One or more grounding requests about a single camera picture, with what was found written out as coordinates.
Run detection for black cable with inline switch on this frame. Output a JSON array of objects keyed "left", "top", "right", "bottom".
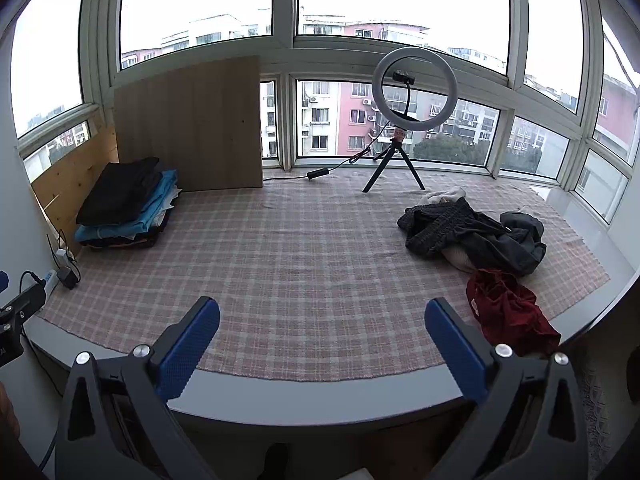
[{"left": 262, "top": 122, "right": 396, "bottom": 182}]

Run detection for white window frame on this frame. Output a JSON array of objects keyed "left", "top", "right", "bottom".
[{"left": 0, "top": 0, "right": 640, "bottom": 226}]

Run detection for cream white garment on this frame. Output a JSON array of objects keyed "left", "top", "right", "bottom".
[{"left": 419, "top": 186, "right": 467, "bottom": 207}]

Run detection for dark grey pants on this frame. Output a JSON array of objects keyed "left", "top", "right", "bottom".
[{"left": 470, "top": 211, "right": 547, "bottom": 277}]

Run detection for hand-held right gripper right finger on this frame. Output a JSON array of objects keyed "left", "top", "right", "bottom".
[{"left": 424, "top": 297, "right": 588, "bottom": 480}]

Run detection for stack of folded clothes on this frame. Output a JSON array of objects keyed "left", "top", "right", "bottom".
[{"left": 75, "top": 169, "right": 180, "bottom": 242}]

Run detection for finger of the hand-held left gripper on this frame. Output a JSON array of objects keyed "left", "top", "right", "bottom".
[{"left": 0, "top": 282, "right": 47, "bottom": 330}]

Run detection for large wooden board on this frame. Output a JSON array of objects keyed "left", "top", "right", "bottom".
[{"left": 114, "top": 55, "right": 264, "bottom": 193}]

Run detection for folded dark garment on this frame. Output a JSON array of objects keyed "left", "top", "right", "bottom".
[{"left": 80, "top": 210, "right": 171, "bottom": 249}]

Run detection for pink plaid mat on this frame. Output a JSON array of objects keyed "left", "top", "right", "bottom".
[{"left": 37, "top": 170, "right": 612, "bottom": 383}]

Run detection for folded black garment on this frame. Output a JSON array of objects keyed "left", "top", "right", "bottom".
[{"left": 76, "top": 157, "right": 163, "bottom": 227}]

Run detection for dark red garment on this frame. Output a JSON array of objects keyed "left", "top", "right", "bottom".
[{"left": 466, "top": 268, "right": 562, "bottom": 358}]

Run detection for pine wood side panel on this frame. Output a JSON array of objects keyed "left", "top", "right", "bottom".
[{"left": 31, "top": 125, "right": 121, "bottom": 256}]

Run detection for black elastic-waist shorts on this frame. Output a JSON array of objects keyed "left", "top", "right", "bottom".
[{"left": 397, "top": 197, "right": 506, "bottom": 258}]

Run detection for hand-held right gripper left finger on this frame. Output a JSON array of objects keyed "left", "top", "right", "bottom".
[{"left": 54, "top": 296, "right": 221, "bottom": 480}]

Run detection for white ring light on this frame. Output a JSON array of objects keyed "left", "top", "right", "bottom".
[{"left": 371, "top": 46, "right": 458, "bottom": 143}]

